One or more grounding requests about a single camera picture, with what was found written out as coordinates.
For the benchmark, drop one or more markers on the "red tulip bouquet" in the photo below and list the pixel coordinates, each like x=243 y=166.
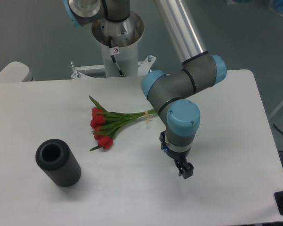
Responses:
x=106 y=125

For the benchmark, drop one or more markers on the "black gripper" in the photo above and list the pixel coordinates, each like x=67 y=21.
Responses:
x=178 y=154

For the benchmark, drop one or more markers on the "white chair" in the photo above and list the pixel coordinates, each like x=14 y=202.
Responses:
x=16 y=72

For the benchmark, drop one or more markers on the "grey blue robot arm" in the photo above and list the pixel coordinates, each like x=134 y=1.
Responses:
x=168 y=94

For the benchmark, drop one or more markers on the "black ribbed cylindrical vase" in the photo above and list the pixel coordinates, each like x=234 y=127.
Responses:
x=56 y=159

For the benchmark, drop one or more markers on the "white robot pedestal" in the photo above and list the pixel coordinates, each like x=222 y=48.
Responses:
x=118 y=42

